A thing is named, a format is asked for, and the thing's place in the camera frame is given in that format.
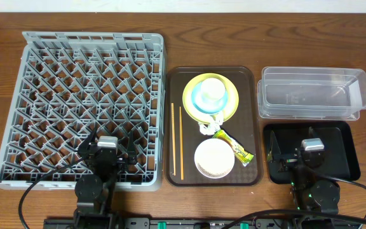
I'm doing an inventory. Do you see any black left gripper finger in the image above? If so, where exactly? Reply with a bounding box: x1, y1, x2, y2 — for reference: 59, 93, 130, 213
127, 131, 137, 161
80, 127, 97, 149

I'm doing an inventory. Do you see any yellow green snack wrapper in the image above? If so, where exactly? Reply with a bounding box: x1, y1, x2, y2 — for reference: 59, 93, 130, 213
213, 129, 254, 167

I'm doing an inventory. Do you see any white paper bowl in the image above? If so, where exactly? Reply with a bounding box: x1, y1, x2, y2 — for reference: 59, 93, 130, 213
194, 138, 235, 179

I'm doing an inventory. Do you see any wooden chopstick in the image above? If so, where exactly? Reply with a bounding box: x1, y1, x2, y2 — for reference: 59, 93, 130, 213
171, 103, 176, 176
179, 106, 184, 181

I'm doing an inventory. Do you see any white paper tissue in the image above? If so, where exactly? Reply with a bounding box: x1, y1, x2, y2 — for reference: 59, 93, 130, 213
198, 111, 224, 135

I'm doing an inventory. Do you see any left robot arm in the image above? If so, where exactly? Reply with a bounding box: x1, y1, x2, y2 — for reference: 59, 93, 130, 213
68, 130, 137, 229

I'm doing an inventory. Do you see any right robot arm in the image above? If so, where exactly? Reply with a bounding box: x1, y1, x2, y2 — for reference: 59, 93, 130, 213
267, 128, 340, 214

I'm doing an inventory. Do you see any grey plastic dishwasher rack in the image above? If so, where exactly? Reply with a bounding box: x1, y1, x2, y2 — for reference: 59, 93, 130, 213
0, 31, 166, 191

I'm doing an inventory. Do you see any black plastic tray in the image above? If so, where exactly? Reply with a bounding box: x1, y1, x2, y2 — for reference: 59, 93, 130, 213
263, 121, 361, 181

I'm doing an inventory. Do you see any clear plastic bin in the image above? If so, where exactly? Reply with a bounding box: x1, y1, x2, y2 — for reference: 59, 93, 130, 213
257, 66, 366, 120

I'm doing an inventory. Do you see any dark brown serving tray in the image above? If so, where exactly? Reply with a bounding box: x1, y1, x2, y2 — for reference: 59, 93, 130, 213
163, 66, 263, 187

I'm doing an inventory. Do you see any yellow plate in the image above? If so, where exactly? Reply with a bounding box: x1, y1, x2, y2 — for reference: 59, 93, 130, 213
182, 73, 239, 123

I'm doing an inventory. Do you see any light blue bowl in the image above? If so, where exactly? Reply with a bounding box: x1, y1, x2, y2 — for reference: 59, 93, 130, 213
191, 81, 228, 115

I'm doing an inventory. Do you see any cream white cup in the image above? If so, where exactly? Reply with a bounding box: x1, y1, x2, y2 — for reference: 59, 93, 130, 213
200, 78, 226, 101

